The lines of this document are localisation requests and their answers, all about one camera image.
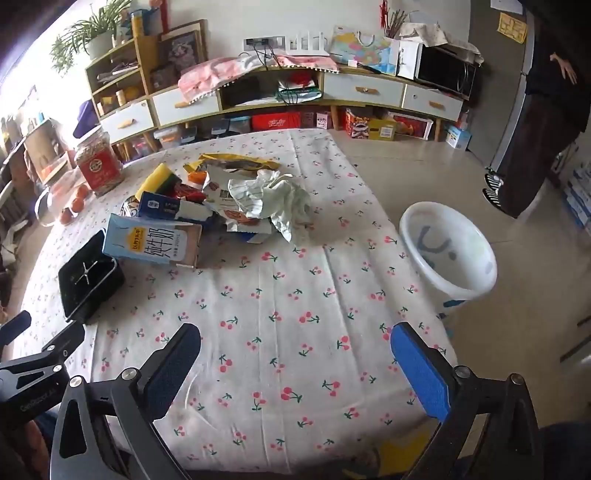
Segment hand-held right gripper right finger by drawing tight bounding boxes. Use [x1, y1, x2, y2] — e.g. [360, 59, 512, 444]
[390, 322, 544, 480]

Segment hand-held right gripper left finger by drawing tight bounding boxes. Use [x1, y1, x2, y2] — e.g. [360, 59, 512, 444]
[50, 323, 202, 480]

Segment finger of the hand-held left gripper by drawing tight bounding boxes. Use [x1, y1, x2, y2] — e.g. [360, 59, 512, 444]
[0, 311, 32, 347]
[41, 322, 86, 365]

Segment white plastic bin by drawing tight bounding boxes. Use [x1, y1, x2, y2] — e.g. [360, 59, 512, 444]
[399, 202, 498, 315]

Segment large blue milk carton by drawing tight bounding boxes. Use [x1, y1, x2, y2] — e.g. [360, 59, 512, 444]
[102, 213, 203, 269]

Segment small blue drink carton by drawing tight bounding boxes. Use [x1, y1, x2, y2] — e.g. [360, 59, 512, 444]
[137, 191, 218, 227]

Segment orange white snack wrapper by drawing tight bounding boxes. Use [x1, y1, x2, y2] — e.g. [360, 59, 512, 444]
[222, 208, 273, 243]

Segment yellow sponge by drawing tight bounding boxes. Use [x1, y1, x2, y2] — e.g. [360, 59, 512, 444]
[139, 162, 183, 197]

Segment white paper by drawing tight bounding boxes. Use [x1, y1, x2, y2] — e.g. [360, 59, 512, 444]
[228, 170, 314, 243]

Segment yellow snack wrapper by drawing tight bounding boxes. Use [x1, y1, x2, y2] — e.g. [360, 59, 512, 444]
[184, 153, 281, 174]

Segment clear plastic tray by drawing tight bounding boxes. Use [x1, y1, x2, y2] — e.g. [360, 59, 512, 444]
[34, 171, 93, 227]

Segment cherry print tablecloth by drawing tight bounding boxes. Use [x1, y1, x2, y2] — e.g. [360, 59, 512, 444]
[18, 128, 458, 467]

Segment clear jar with red label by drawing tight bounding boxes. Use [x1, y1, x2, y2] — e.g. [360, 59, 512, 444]
[74, 131, 125, 197]

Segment purple bag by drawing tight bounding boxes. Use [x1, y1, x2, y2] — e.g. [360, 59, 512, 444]
[74, 99, 100, 138]

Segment clear plastic storage boxes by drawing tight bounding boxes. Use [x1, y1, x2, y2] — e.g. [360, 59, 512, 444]
[154, 124, 199, 148]

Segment stack of white blue cartons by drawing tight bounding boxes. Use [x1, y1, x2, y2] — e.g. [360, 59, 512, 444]
[561, 157, 591, 227]

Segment blue white box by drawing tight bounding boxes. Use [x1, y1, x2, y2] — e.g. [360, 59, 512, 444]
[444, 124, 472, 151]

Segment yellow cardboard carton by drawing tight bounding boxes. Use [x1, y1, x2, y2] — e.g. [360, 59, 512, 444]
[367, 119, 398, 140]

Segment red gift box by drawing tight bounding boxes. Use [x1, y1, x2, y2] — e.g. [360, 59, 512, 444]
[388, 111, 435, 138]

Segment colourful snack box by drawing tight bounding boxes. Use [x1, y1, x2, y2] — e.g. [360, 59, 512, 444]
[345, 107, 372, 138]

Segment red cardboard box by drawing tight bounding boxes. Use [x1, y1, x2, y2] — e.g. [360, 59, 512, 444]
[252, 112, 301, 131]

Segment potted green plant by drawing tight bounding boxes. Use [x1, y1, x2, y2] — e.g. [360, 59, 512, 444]
[50, 0, 134, 75]

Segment wooden shelf unit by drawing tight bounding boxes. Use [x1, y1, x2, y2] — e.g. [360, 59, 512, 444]
[84, 19, 208, 116]

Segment pink cloth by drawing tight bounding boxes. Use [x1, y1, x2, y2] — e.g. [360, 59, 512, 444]
[178, 55, 340, 104]

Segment green white bag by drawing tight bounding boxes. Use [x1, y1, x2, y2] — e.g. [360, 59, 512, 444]
[276, 76, 323, 102]

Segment framed picture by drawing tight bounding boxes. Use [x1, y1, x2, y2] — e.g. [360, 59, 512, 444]
[161, 30, 206, 77]

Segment map print paper bag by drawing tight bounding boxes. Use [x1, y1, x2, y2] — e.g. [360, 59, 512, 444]
[329, 25, 400, 77]

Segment beige cloth cover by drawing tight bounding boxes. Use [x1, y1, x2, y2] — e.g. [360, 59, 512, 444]
[399, 21, 485, 63]

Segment grey power strip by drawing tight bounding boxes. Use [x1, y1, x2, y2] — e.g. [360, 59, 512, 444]
[243, 36, 283, 51]

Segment yellow paper notice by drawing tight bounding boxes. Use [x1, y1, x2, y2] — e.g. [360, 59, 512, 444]
[498, 13, 528, 44]

